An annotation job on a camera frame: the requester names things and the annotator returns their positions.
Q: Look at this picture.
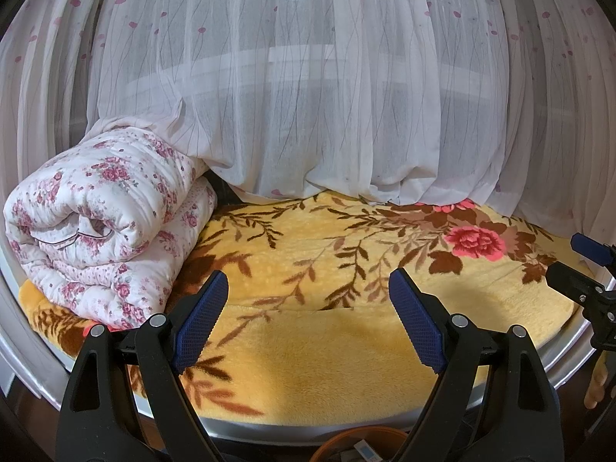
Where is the person's right hand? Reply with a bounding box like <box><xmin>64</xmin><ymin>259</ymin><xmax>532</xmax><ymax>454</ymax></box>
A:
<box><xmin>583</xmin><ymin>356</ymin><xmax>606</xmax><ymax>411</ymax></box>

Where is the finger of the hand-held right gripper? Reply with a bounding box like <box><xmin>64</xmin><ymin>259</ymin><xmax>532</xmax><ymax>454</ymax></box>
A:
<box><xmin>545</xmin><ymin>261</ymin><xmax>604</xmax><ymax>305</ymax></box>
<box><xmin>571</xmin><ymin>232</ymin><xmax>616</xmax><ymax>269</ymax></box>

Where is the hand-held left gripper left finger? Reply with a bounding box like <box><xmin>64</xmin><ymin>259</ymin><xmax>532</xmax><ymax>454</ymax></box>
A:
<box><xmin>55</xmin><ymin>269</ymin><xmax>229</xmax><ymax>462</ymax></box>

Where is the white bed frame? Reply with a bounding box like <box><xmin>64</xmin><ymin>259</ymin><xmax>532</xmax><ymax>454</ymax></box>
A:
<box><xmin>0</xmin><ymin>245</ymin><xmax>616</xmax><ymax>446</ymax></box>

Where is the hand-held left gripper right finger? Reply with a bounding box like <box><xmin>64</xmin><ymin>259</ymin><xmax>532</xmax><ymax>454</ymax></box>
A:
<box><xmin>387</xmin><ymin>267</ymin><xmax>564</xmax><ymax>462</ymax></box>

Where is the yellow floral blanket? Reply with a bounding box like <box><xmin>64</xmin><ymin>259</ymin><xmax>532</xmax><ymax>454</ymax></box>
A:
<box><xmin>19</xmin><ymin>192</ymin><xmax>585</xmax><ymax>427</ymax></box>

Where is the orange plastic bin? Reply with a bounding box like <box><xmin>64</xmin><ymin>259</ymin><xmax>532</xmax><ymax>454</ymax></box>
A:
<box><xmin>310</xmin><ymin>424</ymin><xmax>410</xmax><ymax>462</ymax></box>

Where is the sheer white flowered curtain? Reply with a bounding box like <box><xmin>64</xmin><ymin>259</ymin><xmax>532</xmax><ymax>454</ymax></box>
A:
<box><xmin>0</xmin><ymin>0</ymin><xmax>616</xmax><ymax>232</ymax></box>

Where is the rolled pink floral quilt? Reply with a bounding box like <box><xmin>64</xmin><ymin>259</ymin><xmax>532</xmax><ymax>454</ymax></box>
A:
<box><xmin>2</xmin><ymin>115</ymin><xmax>218</xmax><ymax>332</ymax></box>

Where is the blue and white carton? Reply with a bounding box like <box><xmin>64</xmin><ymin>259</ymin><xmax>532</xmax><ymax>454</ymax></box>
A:
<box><xmin>356</xmin><ymin>438</ymin><xmax>382</xmax><ymax>462</ymax></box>

